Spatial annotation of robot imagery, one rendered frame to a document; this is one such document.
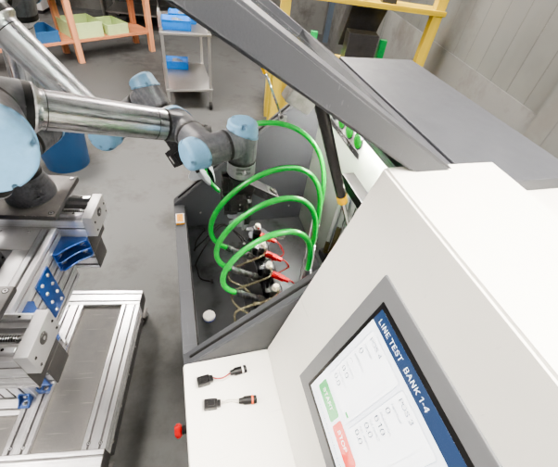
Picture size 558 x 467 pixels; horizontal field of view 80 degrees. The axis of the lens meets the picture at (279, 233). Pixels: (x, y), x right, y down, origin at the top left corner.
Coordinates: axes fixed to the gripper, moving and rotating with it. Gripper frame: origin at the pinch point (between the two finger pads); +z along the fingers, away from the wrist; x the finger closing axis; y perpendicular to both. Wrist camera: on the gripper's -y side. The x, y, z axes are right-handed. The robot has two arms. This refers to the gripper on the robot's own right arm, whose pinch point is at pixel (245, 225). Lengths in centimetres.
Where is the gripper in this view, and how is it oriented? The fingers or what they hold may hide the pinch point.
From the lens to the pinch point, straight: 104.9
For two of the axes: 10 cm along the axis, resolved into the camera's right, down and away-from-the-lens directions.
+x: 2.5, 7.0, -6.7
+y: -9.6, 1.0, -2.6
